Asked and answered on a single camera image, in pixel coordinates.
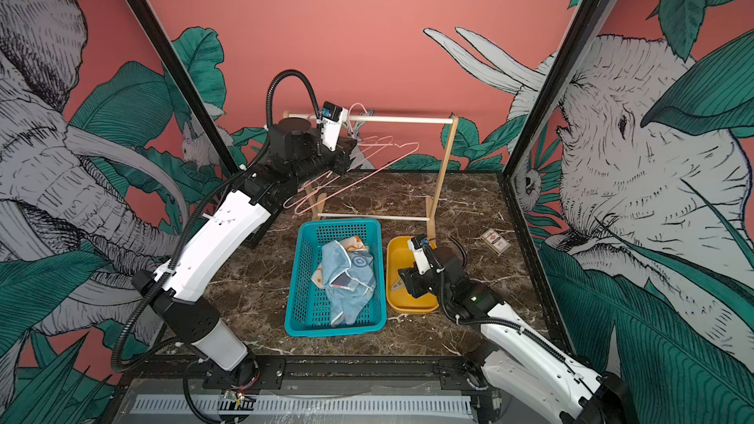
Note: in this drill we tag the wooden clothes rack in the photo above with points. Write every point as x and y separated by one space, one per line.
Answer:
430 202

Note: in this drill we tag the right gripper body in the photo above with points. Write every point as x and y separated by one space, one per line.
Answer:
422 285

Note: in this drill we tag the pink wire hanger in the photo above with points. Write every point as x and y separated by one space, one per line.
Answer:
314 194

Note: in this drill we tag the teal plastic basket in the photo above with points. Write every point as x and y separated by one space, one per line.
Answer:
308 309

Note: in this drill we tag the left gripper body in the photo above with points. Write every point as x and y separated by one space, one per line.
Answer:
336 161

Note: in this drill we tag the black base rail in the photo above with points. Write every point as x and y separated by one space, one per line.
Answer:
268 372

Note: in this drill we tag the white orange lion towel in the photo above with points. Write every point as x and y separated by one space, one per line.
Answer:
344 264

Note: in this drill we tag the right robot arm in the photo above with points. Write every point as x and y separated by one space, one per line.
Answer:
522 362

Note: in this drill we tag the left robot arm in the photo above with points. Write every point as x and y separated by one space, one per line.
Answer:
243 208

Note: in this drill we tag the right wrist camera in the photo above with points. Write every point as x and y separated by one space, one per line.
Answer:
418 246

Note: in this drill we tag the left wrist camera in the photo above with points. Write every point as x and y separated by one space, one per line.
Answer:
332 118

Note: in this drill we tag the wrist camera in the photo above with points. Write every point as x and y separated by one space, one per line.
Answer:
418 246
332 118

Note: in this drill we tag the small card box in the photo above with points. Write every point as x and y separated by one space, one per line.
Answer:
494 239

